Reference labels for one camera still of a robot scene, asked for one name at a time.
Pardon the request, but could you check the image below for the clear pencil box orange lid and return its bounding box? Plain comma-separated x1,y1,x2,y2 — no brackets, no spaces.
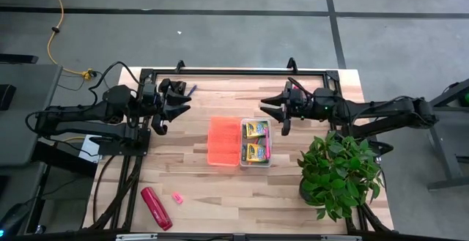
207,115,273,168

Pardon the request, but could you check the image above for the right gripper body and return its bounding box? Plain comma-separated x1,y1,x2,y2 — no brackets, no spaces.
281,81,312,136

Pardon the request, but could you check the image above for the red stapler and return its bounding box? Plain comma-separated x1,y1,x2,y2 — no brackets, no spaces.
140,186,174,232

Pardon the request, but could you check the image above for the black cable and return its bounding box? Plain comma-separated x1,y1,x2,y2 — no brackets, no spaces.
87,60,144,105

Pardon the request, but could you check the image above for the yellow floor cable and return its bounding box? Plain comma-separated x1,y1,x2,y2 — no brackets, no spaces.
43,0,97,80

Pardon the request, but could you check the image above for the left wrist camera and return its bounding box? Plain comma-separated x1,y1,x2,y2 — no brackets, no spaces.
141,82,159,105

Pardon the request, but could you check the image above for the pink pen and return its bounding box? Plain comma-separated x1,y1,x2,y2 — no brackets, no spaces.
264,129,272,160

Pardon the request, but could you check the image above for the green plant in black pot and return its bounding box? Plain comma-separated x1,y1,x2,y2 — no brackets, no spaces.
296,130,385,223

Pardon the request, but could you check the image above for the grey metal stand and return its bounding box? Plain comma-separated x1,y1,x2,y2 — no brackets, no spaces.
426,78,469,191

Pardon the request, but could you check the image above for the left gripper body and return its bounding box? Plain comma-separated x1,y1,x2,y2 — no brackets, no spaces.
151,86,172,136

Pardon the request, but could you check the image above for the black aluminium table frame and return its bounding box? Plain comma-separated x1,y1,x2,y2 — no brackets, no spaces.
83,56,395,241

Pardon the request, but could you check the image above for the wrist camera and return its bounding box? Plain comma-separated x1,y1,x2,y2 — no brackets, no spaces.
291,86,309,107
141,82,159,105

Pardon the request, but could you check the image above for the grey desk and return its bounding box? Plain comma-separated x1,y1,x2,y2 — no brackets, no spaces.
0,63,63,167

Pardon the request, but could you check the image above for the yellow green crayon box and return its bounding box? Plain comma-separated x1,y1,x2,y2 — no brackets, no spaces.
244,142,268,163
244,120,269,139

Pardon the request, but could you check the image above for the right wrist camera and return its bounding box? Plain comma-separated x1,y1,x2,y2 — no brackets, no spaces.
291,86,309,107

